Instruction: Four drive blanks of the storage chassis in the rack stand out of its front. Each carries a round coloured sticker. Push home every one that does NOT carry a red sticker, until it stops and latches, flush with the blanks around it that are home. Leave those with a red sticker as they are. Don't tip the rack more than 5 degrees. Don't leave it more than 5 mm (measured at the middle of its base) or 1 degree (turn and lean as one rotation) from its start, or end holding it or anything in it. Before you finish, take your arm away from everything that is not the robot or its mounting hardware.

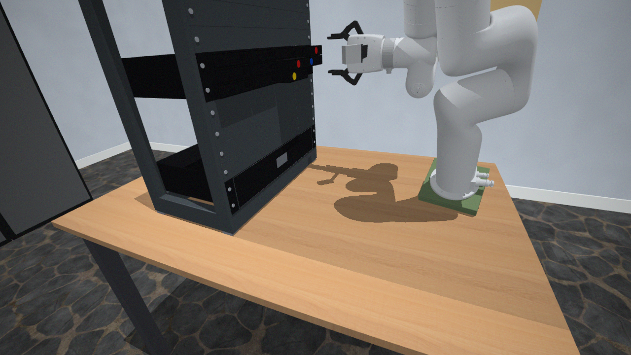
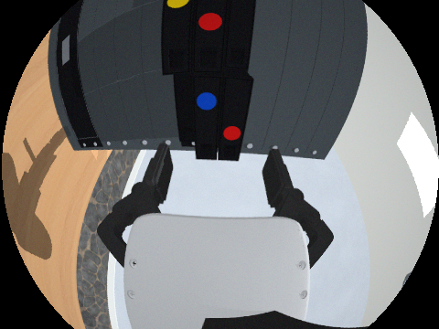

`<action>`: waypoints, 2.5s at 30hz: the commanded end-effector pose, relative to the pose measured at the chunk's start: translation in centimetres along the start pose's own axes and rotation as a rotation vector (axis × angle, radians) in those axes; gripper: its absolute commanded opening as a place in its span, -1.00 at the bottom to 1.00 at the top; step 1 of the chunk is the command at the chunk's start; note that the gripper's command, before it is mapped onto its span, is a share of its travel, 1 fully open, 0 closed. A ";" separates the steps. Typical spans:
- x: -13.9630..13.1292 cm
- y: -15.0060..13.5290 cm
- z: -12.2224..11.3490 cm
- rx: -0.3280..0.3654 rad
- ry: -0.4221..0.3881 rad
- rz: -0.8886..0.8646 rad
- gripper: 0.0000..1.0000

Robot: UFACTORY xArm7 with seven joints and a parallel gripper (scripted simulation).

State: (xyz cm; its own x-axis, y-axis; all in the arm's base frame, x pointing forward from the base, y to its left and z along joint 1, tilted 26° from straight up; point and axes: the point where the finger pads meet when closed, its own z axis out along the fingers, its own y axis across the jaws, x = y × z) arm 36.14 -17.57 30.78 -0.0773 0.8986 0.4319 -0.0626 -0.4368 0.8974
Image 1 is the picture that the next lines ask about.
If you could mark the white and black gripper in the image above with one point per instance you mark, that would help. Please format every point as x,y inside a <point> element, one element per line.
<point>373,61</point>

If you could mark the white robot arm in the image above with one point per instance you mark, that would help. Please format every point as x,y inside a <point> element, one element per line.
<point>466,38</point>

